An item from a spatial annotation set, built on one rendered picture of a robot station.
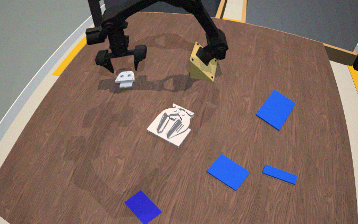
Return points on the blue flat rectangular plate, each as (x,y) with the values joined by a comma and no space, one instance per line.
(228,172)
(143,207)
(276,109)

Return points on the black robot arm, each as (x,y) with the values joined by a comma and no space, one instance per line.
(113,24)

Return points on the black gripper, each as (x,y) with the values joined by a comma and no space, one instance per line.
(120,50)

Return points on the blue flat bar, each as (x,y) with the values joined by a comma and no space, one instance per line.
(279,174)

